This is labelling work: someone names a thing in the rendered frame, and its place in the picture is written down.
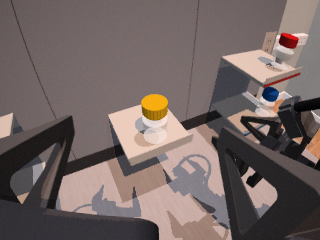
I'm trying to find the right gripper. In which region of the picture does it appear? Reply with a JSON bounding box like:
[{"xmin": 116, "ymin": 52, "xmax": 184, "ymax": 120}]
[{"xmin": 234, "ymin": 111, "xmax": 320, "ymax": 188}]

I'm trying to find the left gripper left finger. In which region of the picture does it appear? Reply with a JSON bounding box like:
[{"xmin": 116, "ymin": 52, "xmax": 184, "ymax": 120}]
[{"xmin": 0, "ymin": 115, "xmax": 75, "ymax": 209}]

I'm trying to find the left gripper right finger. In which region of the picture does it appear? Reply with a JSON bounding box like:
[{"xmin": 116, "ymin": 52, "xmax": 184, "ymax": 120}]
[{"xmin": 217, "ymin": 127, "xmax": 320, "ymax": 240}]

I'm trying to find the white bottle with red cap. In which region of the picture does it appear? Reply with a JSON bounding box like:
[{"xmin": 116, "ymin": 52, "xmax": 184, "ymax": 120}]
[{"xmin": 271, "ymin": 33, "xmax": 299, "ymax": 71}]

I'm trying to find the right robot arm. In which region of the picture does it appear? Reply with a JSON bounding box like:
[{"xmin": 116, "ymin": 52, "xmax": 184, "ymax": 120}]
[{"xmin": 277, "ymin": 96, "xmax": 320, "ymax": 171}]

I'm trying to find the white bottle with yellow cap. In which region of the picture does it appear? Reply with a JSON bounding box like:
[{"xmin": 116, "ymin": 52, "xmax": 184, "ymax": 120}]
[{"xmin": 141, "ymin": 94, "xmax": 168, "ymax": 145}]

